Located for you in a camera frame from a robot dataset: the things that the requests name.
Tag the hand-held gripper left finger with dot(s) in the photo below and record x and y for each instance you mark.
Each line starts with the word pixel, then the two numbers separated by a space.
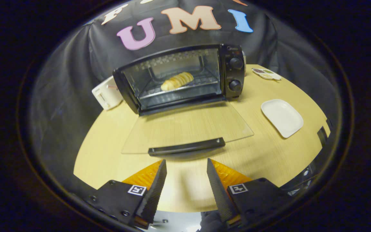
pixel 153 196

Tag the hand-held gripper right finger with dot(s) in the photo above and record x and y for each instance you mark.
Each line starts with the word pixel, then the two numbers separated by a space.
pixel 219 193

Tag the braided bread roll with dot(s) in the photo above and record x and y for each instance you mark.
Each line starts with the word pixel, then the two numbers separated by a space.
pixel 176 80

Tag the black toaster oven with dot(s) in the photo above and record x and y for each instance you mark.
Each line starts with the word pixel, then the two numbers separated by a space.
pixel 233 74

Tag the white pop-up toaster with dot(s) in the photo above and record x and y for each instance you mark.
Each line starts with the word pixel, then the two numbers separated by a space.
pixel 106 95

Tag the white square plate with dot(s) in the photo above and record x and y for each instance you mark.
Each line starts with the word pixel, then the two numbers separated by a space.
pixel 282 117

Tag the white divided seasoning dish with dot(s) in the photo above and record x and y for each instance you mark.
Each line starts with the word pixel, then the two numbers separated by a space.
pixel 267 74

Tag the black backdrop cloth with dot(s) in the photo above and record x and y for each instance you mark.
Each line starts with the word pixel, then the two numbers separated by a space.
pixel 66 96

